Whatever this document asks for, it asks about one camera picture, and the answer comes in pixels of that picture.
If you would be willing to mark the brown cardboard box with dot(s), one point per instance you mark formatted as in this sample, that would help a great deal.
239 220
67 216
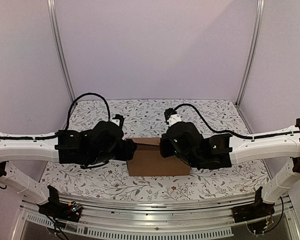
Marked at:
148 162

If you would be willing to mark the right aluminium frame post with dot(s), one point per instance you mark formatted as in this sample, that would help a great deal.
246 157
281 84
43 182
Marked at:
252 51

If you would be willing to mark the aluminium front rail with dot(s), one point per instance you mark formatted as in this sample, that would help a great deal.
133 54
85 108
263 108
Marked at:
208 219

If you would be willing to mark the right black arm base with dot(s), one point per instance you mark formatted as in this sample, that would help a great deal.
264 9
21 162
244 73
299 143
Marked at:
255 210

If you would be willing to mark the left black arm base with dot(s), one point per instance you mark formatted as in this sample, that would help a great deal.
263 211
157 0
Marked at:
70 211

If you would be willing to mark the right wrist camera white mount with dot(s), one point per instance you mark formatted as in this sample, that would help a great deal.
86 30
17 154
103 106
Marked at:
171 117

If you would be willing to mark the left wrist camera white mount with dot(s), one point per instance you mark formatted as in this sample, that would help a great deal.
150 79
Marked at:
118 120

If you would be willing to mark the left aluminium frame post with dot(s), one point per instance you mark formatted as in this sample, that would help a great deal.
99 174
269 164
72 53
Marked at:
52 11

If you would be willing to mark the floral patterned table mat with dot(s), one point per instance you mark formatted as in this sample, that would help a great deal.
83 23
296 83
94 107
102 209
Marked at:
145 119

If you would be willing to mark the aluminium frame post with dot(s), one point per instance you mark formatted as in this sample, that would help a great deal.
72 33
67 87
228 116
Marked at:
52 11
252 51

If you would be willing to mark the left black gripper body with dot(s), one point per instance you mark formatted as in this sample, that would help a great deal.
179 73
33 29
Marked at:
126 153

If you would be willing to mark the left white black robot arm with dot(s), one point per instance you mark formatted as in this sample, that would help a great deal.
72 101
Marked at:
87 149

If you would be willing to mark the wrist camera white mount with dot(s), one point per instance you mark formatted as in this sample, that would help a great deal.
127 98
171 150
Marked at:
118 120
171 117

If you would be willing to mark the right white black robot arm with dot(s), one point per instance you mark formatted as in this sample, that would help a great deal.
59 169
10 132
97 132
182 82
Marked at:
226 149

